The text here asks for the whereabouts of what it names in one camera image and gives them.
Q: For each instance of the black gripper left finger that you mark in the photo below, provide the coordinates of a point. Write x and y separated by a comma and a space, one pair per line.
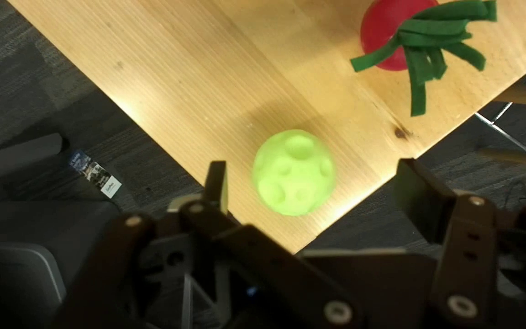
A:
217, 192

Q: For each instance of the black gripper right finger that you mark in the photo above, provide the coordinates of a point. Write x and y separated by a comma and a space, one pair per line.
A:
423, 197

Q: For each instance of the light green dimpled toy ball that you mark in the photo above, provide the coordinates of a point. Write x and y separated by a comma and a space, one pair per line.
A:
293, 172

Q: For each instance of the red toy radish green leaves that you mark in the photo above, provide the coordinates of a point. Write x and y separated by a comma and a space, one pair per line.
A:
414, 35

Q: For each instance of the grey office chair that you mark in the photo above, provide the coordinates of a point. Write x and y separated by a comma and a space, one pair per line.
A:
36, 265

